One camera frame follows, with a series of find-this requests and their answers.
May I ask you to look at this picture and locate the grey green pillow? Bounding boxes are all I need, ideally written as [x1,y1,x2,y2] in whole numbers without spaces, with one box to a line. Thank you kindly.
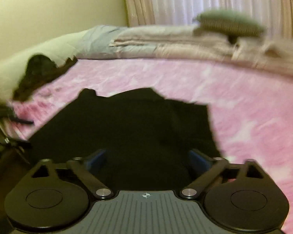
[193,9,266,37]

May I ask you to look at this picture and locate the folded beige duvet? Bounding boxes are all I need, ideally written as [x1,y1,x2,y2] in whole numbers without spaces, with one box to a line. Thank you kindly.
[0,25,293,101]

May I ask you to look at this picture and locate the pink floral bedspread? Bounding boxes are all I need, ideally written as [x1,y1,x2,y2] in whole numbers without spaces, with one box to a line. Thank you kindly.
[9,59,293,233]

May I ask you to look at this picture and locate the dark garment near bed edge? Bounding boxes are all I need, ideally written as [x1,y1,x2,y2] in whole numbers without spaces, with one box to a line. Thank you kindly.
[12,54,78,102]

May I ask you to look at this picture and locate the black zip jacket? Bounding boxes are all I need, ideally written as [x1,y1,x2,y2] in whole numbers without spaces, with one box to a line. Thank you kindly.
[29,88,221,191]

